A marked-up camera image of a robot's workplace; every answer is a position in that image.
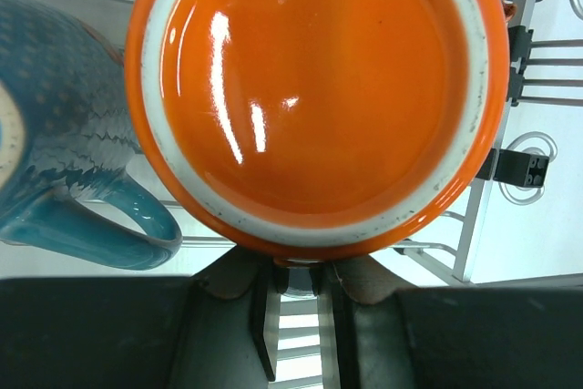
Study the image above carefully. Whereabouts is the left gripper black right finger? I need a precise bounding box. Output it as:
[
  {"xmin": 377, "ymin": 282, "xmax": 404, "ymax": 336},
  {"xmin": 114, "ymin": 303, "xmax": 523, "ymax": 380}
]
[{"xmin": 313, "ymin": 256, "xmax": 582, "ymax": 388}]

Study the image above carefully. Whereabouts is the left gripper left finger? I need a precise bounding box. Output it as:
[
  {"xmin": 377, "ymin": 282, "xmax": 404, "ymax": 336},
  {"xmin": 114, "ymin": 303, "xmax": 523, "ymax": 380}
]
[{"xmin": 1, "ymin": 250, "xmax": 275, "ymax": 388}]

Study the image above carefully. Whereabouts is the orange mug black handle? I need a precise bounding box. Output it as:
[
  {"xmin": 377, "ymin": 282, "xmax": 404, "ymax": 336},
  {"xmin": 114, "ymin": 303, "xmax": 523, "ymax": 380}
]
[{"xmin": 125, "ymin": 0, "xmax": 509, "ymax": 261}]

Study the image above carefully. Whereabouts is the blue mug white inside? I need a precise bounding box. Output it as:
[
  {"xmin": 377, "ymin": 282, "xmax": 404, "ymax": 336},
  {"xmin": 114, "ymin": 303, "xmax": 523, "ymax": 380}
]
[{"xmin": 1, "ymin": 0, "xmax": 182, "ymax": 271}]

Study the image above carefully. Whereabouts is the clear hook lower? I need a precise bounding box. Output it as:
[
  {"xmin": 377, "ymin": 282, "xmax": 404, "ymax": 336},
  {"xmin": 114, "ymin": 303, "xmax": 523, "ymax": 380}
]
[{"xmin": 495, "ymin": 131, "xmax": 558, "ymax": 206}]

